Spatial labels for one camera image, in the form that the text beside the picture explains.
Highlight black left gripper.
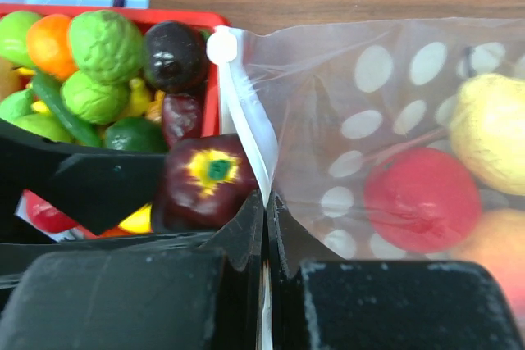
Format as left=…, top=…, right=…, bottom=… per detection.
left=1, top=121, right=264, bottom=349

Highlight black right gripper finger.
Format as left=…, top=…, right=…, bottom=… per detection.
left=266, top=194, right=524, bottom=349

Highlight dark red bell pepper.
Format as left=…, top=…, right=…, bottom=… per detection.
left=151, top=134, right=258, bottom=233

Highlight red tomato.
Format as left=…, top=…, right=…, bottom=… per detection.
left=363, top=148, right=482, bottom=254

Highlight clear polka dot zip bag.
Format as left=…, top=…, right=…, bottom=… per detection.
left=208, top=18, right=524, bottom=342

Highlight dark purple mangosteen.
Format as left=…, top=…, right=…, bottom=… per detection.
left=143, top=20, right=209, bottom=93

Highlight yellow lemon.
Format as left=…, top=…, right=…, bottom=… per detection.
left=449, top=73, right=524, bottom=196

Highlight dark green avocado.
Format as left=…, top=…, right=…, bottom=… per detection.
left=104, top=116, right=169, bottom=153

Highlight red apple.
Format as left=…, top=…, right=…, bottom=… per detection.
left=24, top=190, right=78, bottom=234

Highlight green chili pepper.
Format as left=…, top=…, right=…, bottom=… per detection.
left=31, top=70, right=103, bottom=148

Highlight bumpy green custard apple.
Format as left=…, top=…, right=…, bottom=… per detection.
left=69, top=10, right=143, bottom=84

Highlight red plastic tray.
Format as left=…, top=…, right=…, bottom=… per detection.
left=0, top=3, right=231, bottom=240

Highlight orange fruit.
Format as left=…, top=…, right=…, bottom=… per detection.
left=26, top=14, right=78, bottom=81

